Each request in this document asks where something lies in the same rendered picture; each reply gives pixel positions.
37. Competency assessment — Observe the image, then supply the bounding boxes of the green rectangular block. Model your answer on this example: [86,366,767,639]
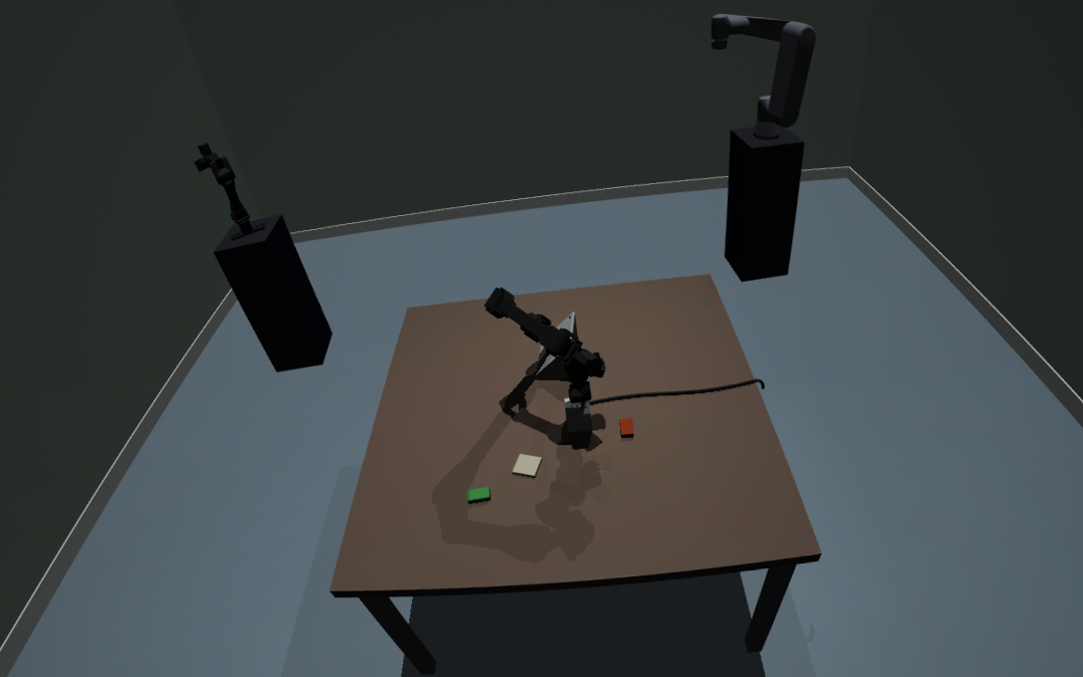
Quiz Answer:
[467,487,491,504]

